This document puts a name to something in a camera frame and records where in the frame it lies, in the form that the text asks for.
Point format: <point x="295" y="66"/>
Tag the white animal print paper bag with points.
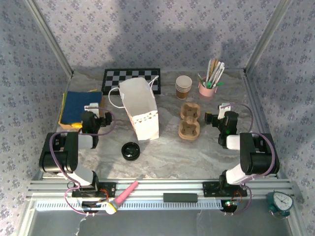
<point x="145" y="123"/>

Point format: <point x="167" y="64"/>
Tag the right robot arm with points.
<point x="258" y="152"/>

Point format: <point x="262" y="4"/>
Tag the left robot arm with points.
<point x="61" y="152"/>

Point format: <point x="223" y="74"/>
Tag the pink straw holder cup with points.
<point x="206" y="94"/>

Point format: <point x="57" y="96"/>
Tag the green stopper stick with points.
<point x="209" y="85"/>
<point x="219" y="84"/>
<point x="200" y="79"/>

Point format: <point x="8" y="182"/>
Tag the black plastic cup lid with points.
<point x="131" y="151"/>

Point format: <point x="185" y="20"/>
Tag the white wrapped straw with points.
<point x="220" y="71"/>
<point x="214" y="76"/>
<point x="209" y="68"/>

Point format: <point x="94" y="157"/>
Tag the wooden stirrer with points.
<point x="216" y="64"/>

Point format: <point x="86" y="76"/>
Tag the black white chessboard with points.
<point x="137" y="73"/>

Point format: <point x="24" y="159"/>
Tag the controller circuit board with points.
<point x="91" y="204"/>
<point x="230" y="206"/>

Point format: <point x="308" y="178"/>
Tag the black rectangular block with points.
<point x="180" y="197"/>

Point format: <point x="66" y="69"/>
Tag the teal analog clock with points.
<point x="283" y="200"/>

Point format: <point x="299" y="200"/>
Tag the aluminium side rail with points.
<point x="67" y="86"/>
<point x="261" y="123"/>

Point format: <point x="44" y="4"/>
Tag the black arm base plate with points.
<point x="209" y="189"/>
<point x="110" y="189"/>

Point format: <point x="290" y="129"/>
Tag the aluminium extrusion rail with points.
<point x="160" y="184"/>

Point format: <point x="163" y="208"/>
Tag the aluminium frame post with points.
<point x="51" y="37"/>
<point x="267" y="37"/>

